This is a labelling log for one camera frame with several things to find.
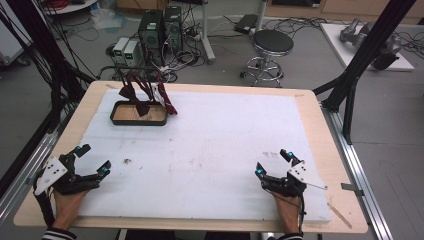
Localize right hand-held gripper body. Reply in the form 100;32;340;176
260;159;329;199

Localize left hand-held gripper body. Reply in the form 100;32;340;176
33;151;103;197

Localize black rack with tray base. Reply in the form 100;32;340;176
109;64;169;127

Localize dark red striped bow tie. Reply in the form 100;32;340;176
118;71;179;118

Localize person's left hand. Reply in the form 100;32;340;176
51;189;90;232

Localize person's right hand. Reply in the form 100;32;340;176
271;190;302;234

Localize white foam mat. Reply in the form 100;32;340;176
77;87;333;224

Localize wooden table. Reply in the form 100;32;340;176
13;79;369;235

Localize thin wooden stick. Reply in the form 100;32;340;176
326;201;354;230

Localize white green power supply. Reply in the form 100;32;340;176
112;36;131;65
123;39;143;68

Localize black round stool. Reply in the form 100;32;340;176
239;29;295;89

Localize white floor board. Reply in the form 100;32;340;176
319;22;416;72

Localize clear plastic bag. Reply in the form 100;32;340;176
90;7;130;33

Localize black computer tower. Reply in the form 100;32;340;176
162;5;184;52
137;9;165;67

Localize black flat box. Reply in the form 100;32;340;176
233;13;259;35

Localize grey robot part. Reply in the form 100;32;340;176
339;17;403;71

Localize round white table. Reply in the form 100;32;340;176
42;0;99;16

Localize white desk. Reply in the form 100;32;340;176
199;0;270;65

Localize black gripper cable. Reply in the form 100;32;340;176
297;190;307;234
32;190;56;230

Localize aluminium rail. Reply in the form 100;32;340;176
319;99;395;240
0;130;62;228

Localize metal bracket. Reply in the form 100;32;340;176
340;182;365;198

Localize black frame post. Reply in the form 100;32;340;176
312;0;418;145
4;0;98;134

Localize black floor cables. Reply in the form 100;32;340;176
262;15;338;33

